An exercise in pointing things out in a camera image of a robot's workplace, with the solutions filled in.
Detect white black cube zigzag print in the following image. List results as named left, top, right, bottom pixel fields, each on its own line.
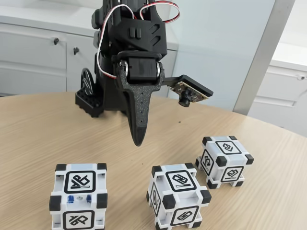
left=146, top=162, right=212, bottom=230

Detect white black cube stacked-sheets print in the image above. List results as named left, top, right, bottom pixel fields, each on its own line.
left=195, top=136, right=255, bottom=190

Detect black table clamp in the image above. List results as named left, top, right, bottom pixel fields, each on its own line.
left=75, top=68, right=106, bottom=118

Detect white black cube blue lights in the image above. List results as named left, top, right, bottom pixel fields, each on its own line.
left=49, top=162, right=108, bottom=230

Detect red white black servo cable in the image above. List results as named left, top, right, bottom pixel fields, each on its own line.
left=140, top=1, right=181, bottom=24
left=94, top=0, right=135, bottom=80

